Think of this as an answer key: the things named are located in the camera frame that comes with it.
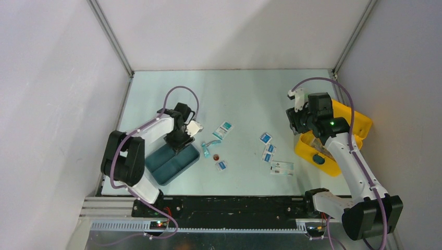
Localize white flat labelled packet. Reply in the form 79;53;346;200
270;161;294;176

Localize grey slotted cable duct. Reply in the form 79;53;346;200
90;220;308;233

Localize twisted teal wrapper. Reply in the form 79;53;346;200
201;140;222;158

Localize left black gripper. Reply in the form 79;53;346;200
164;126;195;156

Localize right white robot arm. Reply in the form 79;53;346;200
286;90;403;241

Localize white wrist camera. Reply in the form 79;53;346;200
288;87;306;112
186;120;204;138

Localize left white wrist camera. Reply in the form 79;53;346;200
186;120;204;138

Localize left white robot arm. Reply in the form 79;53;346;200
101;103;203;217

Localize teal divided plastic tray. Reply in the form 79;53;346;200
145;144;200;186

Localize yellow medicine kit box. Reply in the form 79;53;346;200
294;111;373;177

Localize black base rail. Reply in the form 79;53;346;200
131;195;323;230

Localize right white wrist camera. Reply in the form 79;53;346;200
288;87;306;112

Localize teal gauze dressing packet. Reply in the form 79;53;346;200
212;121;234;141

